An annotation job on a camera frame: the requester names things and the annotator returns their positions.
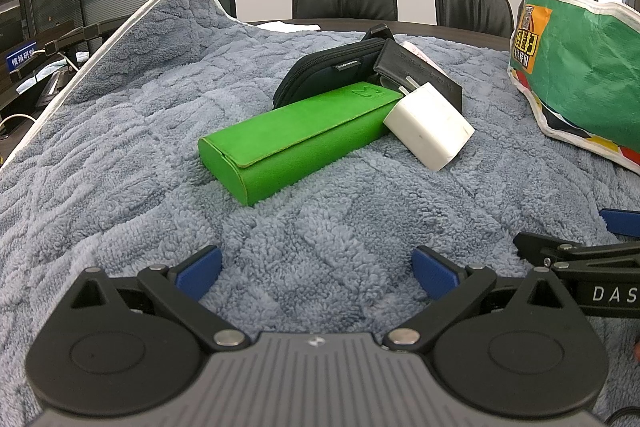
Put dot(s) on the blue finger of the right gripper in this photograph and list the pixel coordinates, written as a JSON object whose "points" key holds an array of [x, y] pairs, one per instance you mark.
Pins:
{"points": [[546, 250], [621, 222]]}

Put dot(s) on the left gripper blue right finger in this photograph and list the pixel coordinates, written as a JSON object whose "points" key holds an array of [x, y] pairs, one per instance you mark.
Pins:
{"points": [[455, 293]]}

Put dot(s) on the green insulated bag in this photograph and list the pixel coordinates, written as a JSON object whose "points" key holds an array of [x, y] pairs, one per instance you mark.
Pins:
{"points": [[577, 63]]}

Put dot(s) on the grey fleece blanket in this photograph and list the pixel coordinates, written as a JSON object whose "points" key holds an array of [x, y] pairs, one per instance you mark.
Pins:
{"points": [[110, 176]]}

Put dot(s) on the black office chair right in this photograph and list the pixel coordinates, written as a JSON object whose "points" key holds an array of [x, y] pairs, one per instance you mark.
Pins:
{"points": [[490, 17]]}

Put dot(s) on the white power adapter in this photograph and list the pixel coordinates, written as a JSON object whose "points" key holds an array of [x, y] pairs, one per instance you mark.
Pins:
{"points": [[429, 126]]}

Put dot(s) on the black wallet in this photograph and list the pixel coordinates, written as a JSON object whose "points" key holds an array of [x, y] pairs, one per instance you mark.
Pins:
{"points": [[398, 68]]}

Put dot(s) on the white papers on table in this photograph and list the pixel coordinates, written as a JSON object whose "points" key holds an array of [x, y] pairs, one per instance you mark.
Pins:
{"points": [[279, 26]]}

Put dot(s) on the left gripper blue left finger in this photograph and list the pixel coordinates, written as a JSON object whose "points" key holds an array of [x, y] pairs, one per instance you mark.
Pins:
{"points": [[176, 292]]}

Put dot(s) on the dark blue zipper pouch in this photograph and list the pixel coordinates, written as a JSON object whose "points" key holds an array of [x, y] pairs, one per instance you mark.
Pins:
{"points": [[334, 68]]}

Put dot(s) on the green glasses case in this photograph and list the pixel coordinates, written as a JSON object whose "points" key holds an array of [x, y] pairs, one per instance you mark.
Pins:
{"points": [[257, 157]]}

